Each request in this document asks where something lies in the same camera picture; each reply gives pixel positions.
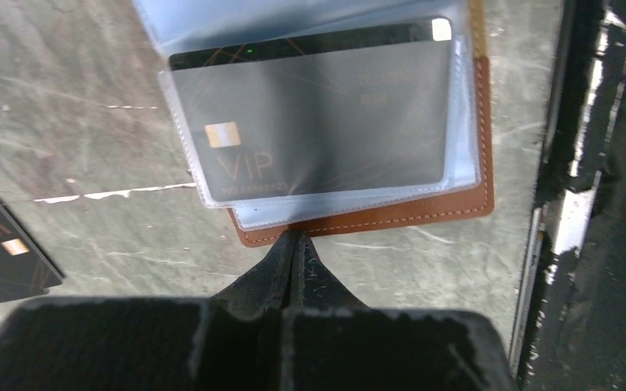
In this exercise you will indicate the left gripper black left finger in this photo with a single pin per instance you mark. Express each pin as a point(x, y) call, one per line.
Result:
point(104, 343)

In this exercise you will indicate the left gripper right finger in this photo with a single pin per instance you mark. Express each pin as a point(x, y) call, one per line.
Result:
point(355, 347)

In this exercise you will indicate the brown leather card holder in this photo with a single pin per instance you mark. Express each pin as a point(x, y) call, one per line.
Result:
point(181, 26)

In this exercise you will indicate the black VIP card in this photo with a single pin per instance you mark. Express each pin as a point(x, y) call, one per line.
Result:
point(333, 113)

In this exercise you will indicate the black card with chip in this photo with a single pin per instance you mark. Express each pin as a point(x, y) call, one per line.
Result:
point(26, 270)

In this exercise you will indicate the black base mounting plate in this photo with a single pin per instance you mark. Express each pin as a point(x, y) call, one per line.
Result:
point(570, 323)

